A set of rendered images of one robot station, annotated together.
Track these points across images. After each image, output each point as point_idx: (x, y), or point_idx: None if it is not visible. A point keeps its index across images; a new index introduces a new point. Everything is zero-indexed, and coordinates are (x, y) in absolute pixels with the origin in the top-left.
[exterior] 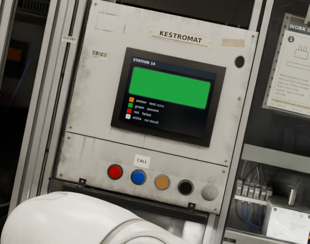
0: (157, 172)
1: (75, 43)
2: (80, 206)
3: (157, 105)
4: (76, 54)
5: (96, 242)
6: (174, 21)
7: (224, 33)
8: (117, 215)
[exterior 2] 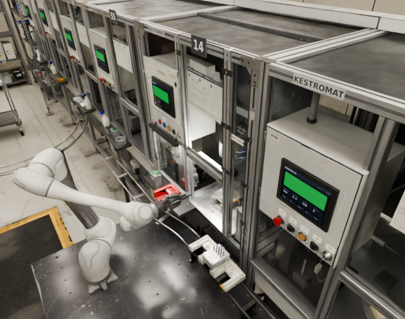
0: (168, 124)
1: (145, 72)
2: (36, 156)
3: (159, 100)
4: None
5: None
6: (159, 66)
7: (169, 71)
8: (35, 160)
